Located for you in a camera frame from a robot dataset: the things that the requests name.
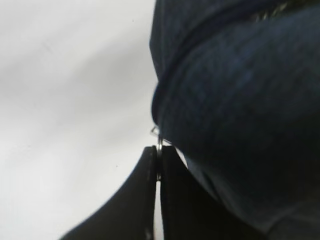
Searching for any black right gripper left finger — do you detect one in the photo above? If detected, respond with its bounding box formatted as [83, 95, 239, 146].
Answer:
[62, 146, 157, 240]

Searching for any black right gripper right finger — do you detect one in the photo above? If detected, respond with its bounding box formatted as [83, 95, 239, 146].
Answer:
[160, 146, 265, 240]

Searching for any dark blue lunch bag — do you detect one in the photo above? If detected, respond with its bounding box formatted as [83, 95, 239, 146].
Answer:
[149, 0, 320, 240]

